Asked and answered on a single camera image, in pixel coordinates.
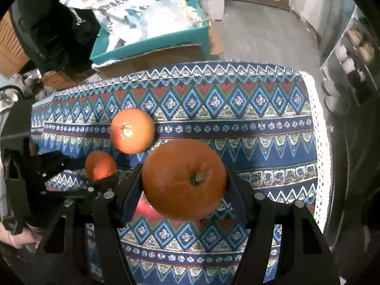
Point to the white rice bag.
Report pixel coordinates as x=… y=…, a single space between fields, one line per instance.
x=118 y=6

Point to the wooden drawer box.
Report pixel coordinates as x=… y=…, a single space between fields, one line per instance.
x=56 y=80

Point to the black coat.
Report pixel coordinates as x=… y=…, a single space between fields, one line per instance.
x=44 y=29

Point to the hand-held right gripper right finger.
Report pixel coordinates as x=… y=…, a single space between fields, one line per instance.
x=237 y=197

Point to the large orange with green stem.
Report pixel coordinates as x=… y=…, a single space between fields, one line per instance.
x=178 y=172

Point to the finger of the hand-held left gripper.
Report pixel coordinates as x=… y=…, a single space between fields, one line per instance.
x=104 y=184
x=53 y=161

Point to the clear plastic bag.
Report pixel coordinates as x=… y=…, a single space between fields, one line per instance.
x=172 y=17

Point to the wooden louvered cabinet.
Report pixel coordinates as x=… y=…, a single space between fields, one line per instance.
x=12 y=50

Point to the patterned blue tablecloth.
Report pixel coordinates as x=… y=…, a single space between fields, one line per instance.
x=237 y=124

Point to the red apple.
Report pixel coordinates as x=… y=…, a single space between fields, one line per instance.
x=145 y=210

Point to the small tangerine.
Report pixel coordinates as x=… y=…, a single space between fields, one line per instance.
x=99 y=166

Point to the white shoe rack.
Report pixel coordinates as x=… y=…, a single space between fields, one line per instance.
x=338 y=40

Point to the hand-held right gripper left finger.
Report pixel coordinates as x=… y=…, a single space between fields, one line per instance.
x=130 y=203

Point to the person's left hand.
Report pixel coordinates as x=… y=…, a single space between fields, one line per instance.
x=16 y=238

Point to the rows of shoes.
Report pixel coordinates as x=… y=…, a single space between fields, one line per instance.
x=346 y=65

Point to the white door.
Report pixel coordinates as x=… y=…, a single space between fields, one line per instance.
x=314 y=6

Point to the teal box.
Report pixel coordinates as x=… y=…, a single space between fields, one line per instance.
x=148 y=46

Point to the brown cardboard box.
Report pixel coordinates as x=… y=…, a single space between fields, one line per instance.
x=154 y=61

